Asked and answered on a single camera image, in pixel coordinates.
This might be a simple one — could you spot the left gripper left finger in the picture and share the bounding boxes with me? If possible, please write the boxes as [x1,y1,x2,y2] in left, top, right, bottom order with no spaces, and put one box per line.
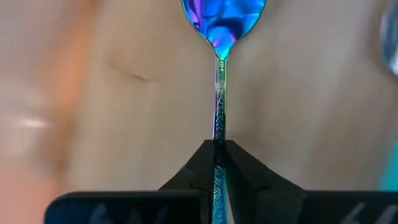
[160,139,215,224]

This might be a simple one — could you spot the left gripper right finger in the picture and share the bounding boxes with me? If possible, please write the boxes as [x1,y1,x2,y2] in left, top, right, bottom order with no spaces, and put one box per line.
[226,139,305,224]

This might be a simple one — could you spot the silver spoons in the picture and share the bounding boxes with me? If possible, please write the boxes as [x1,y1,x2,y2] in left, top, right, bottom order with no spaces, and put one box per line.
[180,0,268,224]

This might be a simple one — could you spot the orange translucent bin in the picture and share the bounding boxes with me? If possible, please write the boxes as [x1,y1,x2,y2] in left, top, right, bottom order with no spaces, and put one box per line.
[0,0,106,224]

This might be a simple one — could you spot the teal handled spoon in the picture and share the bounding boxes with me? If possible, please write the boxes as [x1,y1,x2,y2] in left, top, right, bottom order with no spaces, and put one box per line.
[377,9,398,191]

